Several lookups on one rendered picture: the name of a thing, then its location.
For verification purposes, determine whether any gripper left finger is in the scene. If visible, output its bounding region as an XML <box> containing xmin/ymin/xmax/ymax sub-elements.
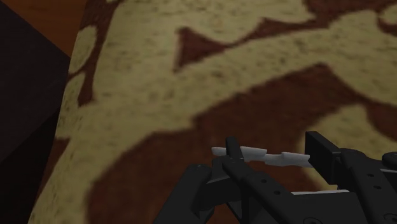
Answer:
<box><xmin>153</xmin><ymin>136</ymin><xmax>312</xmax><ymax>224</ymax></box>

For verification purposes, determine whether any beige and red patterned rug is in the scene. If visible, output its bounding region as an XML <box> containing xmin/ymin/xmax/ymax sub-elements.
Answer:
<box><xmin>27</xmin><ymin>0</ymin><xmax>397</xmax><ymax>224</ymax></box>

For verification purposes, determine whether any white notched piece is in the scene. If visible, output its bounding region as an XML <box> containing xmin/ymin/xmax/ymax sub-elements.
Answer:
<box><xmin>211</xmin><ymin>146</ymin><xmax>315</xmax><ymax>169</ymax></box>

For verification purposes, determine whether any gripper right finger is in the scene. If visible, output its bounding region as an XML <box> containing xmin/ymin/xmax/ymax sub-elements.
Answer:
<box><xmin>305</xmin><ymin>130</ymin><xmax>397</xmax><ymax>224</ymax></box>

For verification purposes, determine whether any dark furniture block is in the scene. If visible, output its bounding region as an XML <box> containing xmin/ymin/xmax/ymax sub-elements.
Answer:
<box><xmin>0</xmin><ymin>0</ymin><xmax>71</xmax><ymax>224</ymax></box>

